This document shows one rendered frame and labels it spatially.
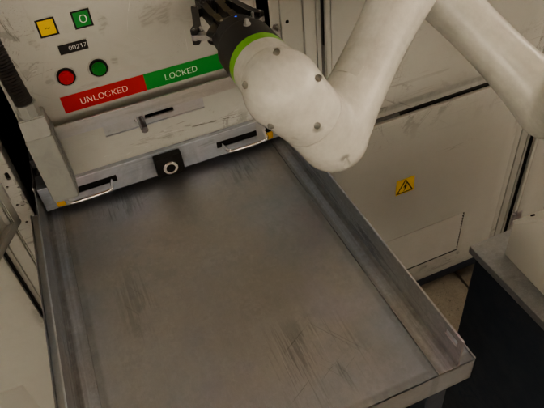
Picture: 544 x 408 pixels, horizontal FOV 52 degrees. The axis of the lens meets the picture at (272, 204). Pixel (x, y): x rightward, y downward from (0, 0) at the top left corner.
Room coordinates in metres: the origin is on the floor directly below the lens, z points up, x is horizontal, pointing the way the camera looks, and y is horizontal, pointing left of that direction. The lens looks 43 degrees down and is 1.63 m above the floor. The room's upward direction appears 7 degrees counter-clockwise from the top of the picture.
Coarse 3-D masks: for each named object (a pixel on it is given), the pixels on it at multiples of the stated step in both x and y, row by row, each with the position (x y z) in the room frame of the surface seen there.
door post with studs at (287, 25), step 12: (276, 0) 1.08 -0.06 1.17; (288, 0) 1.08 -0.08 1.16; (276, 12) 1.08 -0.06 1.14; (288, 12) 1.08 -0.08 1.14; (300, 12) 1.09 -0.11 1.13; (276, 24) 1.07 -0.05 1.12; (288, 24) 1.08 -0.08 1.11; (300, 24) 1.09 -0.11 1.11; (288, 36) 1.08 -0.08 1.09; (300, 36) 1.09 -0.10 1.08; (300, 48) 1.09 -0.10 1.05
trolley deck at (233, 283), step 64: (128, 192) 0.93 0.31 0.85; (192, 192) 0.90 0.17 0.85; (256, 192) 0.88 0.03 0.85; (128, 256) 0.74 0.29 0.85; (192, 256) 0.72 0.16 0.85; (256, 256) 0.70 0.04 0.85; (320, 256) 0.68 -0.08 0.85; (128, 320) 0.59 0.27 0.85; (192, 320) 0.57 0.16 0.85; (256, 320) 0.56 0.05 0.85; (320, 320) 0.54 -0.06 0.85; (384, 320) 0.52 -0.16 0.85; (128, 384) 0.46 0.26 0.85; (192, 384) 0.45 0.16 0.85; (256, 384) 0.44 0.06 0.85; (320, 384) 0.42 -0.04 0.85; (384, 384) 0.41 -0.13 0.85; (448, 384) 0.42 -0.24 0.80
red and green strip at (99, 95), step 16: (192, 64) 1.00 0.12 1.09; (208, 64) 1.01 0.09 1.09; (128, 80) 0.96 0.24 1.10; (144, 80) 0.97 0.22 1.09; (160, 80) 0.98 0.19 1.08; (176, 80) 0.99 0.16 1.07; (64, 96) 0.92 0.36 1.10; (80, 96) 0.93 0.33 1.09; (96, 96) 0.94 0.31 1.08; (112, 96) 0.95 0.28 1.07
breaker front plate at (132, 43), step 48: (0, 0) 0.91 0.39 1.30; (48, 0) 0.94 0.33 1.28; (96, 0) 0.96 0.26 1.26; (144, 0) 0.98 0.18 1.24; (192, 0) 1.01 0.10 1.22; (240, 0) 1.04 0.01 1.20; (48, 48) 0.93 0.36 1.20; (96, 48) 0.95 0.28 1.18; (144, 48) 0.98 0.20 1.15; (192, 48) 1.00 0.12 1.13; (48, 96) 0.92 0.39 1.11; (144, 96) 0.97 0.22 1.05; (240, 96) 1.03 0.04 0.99; (96, 144) 0.93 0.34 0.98; (144, 144) 0.96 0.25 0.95
